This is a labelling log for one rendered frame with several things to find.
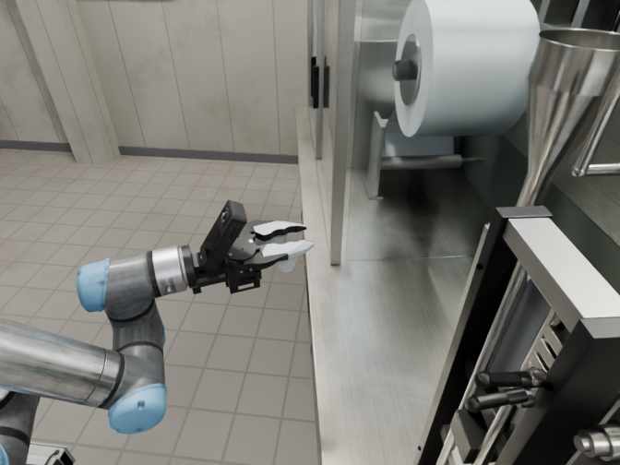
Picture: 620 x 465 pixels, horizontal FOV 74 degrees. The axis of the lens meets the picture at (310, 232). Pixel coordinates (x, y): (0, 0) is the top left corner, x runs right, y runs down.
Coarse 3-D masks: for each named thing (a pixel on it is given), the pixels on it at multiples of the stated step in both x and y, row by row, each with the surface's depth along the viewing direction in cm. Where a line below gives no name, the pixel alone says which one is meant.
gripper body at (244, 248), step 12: (240, 240) 67; (252, 240) 68; (228, 252) 65; (240, 252) 66; (252, 252) 66; (192, 264) 64; (228, 264) 65; (240, 264) 66; (192, 276) 64; (204, 276) 68; (216, 276) 69; (228, 276) 66; (240, 276) 68; (252, 276) 69; (192, 288) 66; (252, 288) 70
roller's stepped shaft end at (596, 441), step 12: (612, 420) 33; (588, 432) 32; (600, 432) 32; (612, 432) 32; (576, 444) 33; (588, 444) 32; (600, 444) 31; (612, 444) 31; (588, 456) 32; (600, 456) 32; (612, 456) 31
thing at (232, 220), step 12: (228, 204) 61; (240, 204) 62; (228, 216) 60; (240, 216) 60; (216, 228) 63; (228, 228) 60; (240, 228) 61; (216, 240) 62; (228, 240) 62; (204, 252) 65; (216, 252) 63; (204, 264) 64; (216, 264) 65
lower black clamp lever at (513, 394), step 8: (496, 392) 35; (504, 392) 35; (512, 392) 35; (520, 392) 35; (472, 400) 35; (480, 400) 35; (488, 400) 35; (496, 400) 35; (504, 400) 35; (512, 400) 35; (520, 400) 34; (472, 408) 35; (480, 408) 35; (488, 408) 35
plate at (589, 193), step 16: (608, 128) 85; (608, 144) 85; (576, 160) 95; (592, 160) 89; (608, 160) 85; (560, 176) 100; (592, 176) 90; (608, 176) 85; (576, 192) 95; (592, 192) 90; (608, 192) 85; (592, 208) 90; (608, 208) 86; (608, 224) 86
